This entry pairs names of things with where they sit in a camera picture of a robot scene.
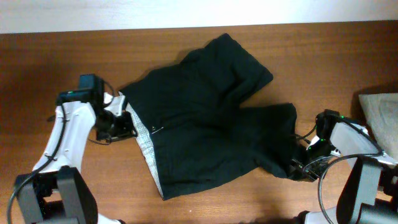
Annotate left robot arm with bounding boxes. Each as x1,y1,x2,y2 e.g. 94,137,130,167
6,74,137,224

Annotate grey folded cloth right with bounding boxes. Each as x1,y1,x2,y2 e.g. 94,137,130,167
359,93,397,160

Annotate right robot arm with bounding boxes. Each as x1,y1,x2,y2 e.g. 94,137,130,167
290,110,397,223

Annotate black shorts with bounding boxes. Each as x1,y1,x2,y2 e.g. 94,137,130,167
121,34,307,200

